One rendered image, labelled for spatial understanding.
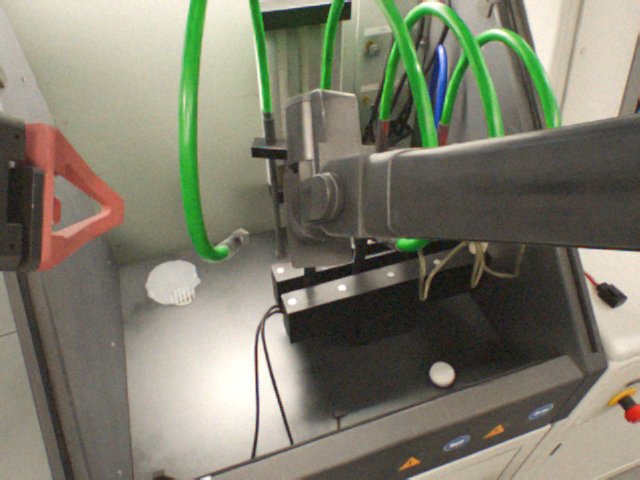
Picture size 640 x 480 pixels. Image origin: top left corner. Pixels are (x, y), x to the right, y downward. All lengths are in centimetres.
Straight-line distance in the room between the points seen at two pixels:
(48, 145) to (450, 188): 20
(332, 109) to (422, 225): 16
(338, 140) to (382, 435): 39
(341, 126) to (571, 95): 45
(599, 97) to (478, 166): 57
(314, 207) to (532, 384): 47
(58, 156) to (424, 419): 53
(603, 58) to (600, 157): 58
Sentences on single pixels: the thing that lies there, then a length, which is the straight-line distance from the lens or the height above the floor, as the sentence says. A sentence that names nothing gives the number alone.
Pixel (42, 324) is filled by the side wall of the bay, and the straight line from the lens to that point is 60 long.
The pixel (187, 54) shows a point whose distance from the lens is 40.
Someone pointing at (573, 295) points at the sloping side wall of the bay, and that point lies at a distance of 75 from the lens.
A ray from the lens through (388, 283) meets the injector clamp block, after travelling 74.
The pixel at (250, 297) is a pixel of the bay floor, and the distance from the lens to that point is 92.
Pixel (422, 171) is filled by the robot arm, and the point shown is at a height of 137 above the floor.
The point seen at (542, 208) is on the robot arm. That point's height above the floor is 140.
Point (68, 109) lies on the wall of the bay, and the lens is 84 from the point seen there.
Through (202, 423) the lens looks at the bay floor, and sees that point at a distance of 80.
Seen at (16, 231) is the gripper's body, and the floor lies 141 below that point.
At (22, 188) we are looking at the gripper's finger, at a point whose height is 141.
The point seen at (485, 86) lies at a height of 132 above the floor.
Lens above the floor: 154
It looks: 45 degrees down
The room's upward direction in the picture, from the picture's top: straight up
